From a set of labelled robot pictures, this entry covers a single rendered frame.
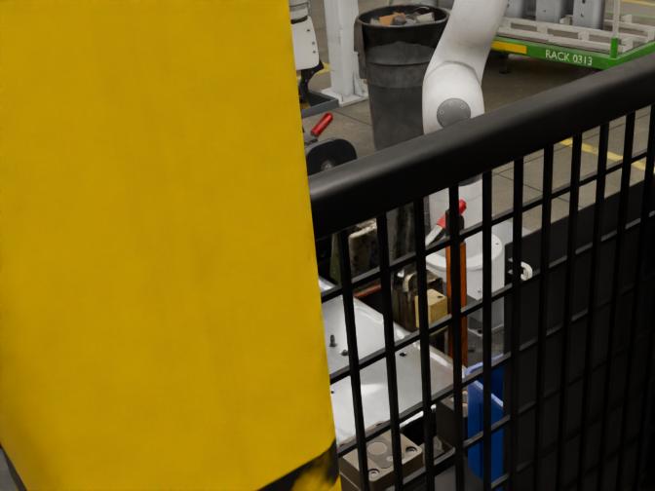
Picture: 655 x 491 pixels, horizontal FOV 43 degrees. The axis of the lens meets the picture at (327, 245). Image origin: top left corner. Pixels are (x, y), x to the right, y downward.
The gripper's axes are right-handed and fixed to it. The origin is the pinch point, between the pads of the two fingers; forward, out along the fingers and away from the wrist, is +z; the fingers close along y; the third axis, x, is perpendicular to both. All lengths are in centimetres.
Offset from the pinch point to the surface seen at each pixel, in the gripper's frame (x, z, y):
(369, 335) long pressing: 65, 18, 2
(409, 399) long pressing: 82, 18, 0
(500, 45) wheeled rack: -339, 94, -177
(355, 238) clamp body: 45.8, 12.1, -1.2
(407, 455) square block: 99, 12, 5
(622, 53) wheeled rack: -277, 91, -227
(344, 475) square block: 97, 15, 12
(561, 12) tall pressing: -351, 82, -224
